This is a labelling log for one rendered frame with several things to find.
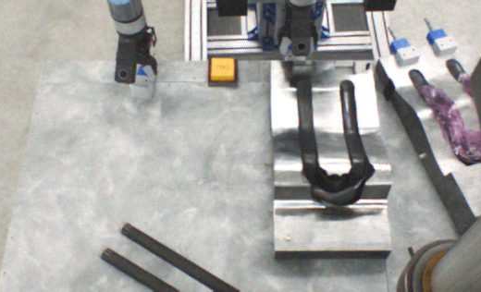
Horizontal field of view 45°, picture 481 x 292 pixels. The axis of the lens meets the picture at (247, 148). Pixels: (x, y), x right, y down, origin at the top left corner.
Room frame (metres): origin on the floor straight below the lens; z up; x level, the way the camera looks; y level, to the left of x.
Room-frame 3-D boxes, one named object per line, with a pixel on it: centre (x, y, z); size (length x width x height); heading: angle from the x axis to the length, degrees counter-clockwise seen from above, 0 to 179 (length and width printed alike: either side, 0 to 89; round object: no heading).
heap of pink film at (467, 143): (0.76, -0.54, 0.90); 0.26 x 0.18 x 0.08; 17
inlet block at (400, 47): (1.00, -0.41, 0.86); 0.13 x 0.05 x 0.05; 17
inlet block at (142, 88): (0.93, 0.27, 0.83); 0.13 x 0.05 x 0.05; 170
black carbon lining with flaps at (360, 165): (0.69, -0.20, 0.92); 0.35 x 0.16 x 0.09; 0
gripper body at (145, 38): (0.92, 0.27, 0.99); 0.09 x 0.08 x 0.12; 170
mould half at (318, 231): (0.68, -0.19, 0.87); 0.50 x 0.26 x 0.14; 0
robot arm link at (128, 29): (0.91, 0.28, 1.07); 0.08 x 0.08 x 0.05
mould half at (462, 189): (0.76, -0.55, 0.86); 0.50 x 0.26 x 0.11; 17
